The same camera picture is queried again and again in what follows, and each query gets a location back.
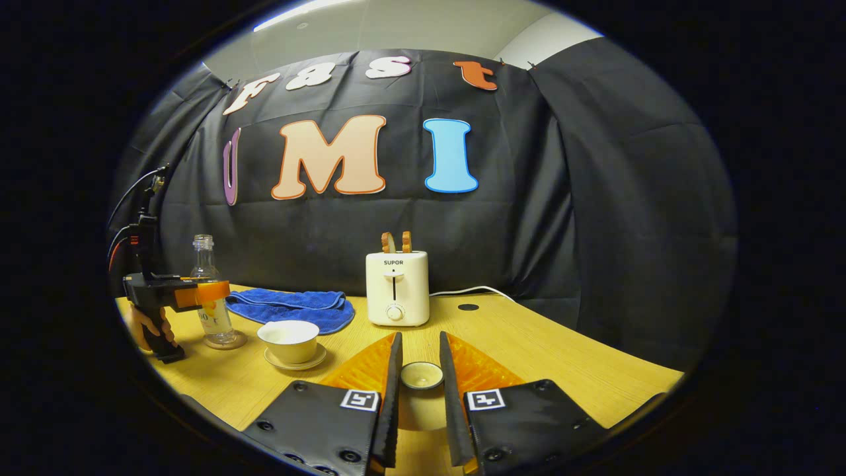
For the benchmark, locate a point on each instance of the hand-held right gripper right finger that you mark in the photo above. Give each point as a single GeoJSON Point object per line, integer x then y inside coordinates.
{"type": "Point", "coordinates": [529, 423]}

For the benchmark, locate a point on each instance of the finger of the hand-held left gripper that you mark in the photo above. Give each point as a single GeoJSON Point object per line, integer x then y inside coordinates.
{"type": "Point", "coordinates": [208, 293]}

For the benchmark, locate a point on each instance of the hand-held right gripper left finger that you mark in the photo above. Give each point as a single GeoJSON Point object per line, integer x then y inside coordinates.
{"type": "Point", "coordinates": [317, 423]}

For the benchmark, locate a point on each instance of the clear plastic water bottle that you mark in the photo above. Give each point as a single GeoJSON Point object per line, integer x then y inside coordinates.
{"type": "Point", "coordinates": [210, 291]}

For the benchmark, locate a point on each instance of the round wooden coaster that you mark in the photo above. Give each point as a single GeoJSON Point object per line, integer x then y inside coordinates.
{"type": "Point", "coordinates": [228, 342]}

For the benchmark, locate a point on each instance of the cream ceramic teacup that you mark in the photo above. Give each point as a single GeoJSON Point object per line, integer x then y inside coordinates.
{"type": "Point", "coordinates": [289, 340]}

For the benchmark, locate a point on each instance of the cream ceramic teacup lid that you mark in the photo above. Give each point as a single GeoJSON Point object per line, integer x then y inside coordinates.
{"type": "Point", "coordinates": [422, 375]}

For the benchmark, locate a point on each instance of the cream ceramic saucer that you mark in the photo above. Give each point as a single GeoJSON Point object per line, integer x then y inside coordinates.
{"type": "Point", "coordinates": [297, 365]}

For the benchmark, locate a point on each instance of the blue towel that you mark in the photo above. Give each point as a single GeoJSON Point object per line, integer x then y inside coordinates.
{"type": "Point", "coordinates": [291, 307]}

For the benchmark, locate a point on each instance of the white toaster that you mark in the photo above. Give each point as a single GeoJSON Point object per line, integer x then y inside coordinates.
{"type": "Point", "coordinates": [396, 291]}

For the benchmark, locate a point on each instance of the black backdrop cloth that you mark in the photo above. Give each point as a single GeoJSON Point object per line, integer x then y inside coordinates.
{"type": "Point", "coordinates": [595, 231]}

